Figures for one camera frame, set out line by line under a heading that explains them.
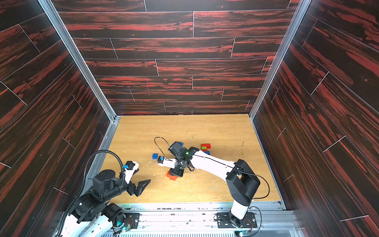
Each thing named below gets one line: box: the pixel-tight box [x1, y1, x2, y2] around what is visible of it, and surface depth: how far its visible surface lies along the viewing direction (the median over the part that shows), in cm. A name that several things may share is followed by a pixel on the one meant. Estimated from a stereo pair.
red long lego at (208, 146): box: [200, 143, 211, 152], surface depth 105 cm
